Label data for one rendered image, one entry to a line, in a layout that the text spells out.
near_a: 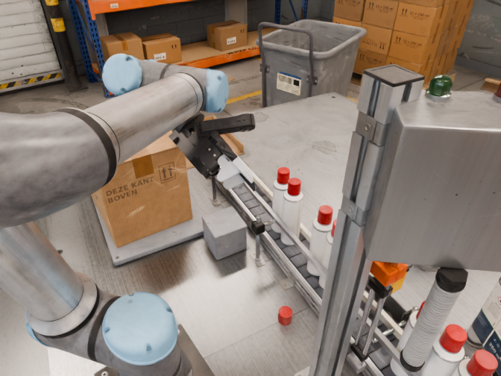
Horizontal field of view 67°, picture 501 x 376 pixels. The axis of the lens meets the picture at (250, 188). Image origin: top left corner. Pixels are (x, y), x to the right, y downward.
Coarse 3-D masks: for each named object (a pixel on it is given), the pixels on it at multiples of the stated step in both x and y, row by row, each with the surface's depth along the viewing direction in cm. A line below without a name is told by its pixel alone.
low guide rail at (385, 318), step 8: (248, 168) 130; (256, 176) 126; (256, 184) 125; (264, 184) 122; (264, 192) 122; (272, 192) 119; (272, 200) 118; (304, 232) 105; (376, 304) 86; (384, 312) 85; (384, 320) 84; (392, 320) 83; (400, 328) 81; (400, 336) 80
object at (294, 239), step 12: (252, 192) 112; (264, 204) 107; (276, 216) 103; (288, 228) 99; (312, 264) 91; (324, 276) 87; (360, 312) 79; (384, 336) 75; (396, 348) 73; (396, 360) 72; (408, 372) 70
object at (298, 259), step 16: (240, 192) 125; (256, 208) 118; (304, 240) 107; (288, 256) 102; (304, 256) 102; (304, 272) 98; (320, 288) 94; (352, 336) 85; (368, 352) 81; (384, 352) 81; (384, 368) 78
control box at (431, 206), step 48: (480, 96) 41; (384, 144) 42; (432, 144) 37; (480, 144) 36; (384, 192) 41; (432, 192) 40; (480, 192) 39; (384, 240) 45; (432, 240) 44; (480, 240) 43
